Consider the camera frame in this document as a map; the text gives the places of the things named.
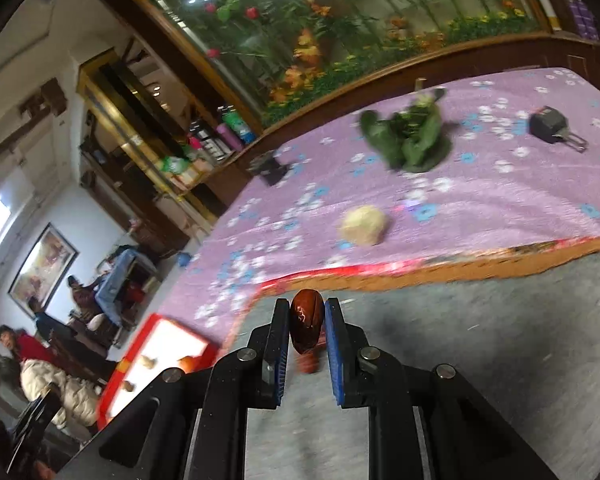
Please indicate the dark red date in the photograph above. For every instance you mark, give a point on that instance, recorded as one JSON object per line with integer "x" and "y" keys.
{"x": 306, "y": 320}
{"x": 310, "y": 364}

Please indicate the green plastic bottle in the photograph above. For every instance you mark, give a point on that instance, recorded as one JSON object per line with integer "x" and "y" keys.
{"x": 240, "y": 127}

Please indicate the black cylinder holder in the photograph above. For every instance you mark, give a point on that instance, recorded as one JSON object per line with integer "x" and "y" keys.
{"x": 267, "y": 169}

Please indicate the beige peeled root chunk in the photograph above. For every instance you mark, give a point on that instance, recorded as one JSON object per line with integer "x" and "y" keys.
{"x": 364, "y": 226}
{"x": 147, "y": 361}
{"x": 127, "y": 386}

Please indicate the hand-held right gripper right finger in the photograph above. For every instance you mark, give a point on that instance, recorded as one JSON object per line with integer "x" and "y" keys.
{"x": 332, "y": 360}

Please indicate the framed wall picture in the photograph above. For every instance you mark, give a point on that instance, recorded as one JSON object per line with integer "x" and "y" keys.
{"x": 42, "y": 267}

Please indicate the green plush toy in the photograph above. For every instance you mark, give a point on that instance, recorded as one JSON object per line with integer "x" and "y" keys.
{"x": 412, "y": 137}

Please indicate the purple floral tablecloth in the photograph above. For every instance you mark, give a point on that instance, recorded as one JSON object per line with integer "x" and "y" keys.
{"x": 480, "y": 195}

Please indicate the green plastic bag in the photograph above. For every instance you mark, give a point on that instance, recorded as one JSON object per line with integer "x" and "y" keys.
{"x": 175, "y": 165}

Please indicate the small purple bottle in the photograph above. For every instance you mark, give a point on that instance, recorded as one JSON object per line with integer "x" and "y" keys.
{"x": 577, "y": 17}

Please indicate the black car key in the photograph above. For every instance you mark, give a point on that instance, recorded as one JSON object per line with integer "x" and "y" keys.
{"x": 550, "y": 125}

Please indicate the table with blue cloth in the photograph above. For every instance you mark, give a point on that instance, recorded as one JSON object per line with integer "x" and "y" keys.
{"x": 117, "y": 272}

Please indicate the red box grey lining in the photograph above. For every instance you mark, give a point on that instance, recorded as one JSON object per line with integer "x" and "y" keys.
{"x": 480, "y": 335}

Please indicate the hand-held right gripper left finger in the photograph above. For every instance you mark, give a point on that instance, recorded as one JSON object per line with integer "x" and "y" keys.
{"x": 280, "y": 360}

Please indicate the red box white inside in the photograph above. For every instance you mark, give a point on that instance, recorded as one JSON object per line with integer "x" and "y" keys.
{"x": 175, "y": 340}

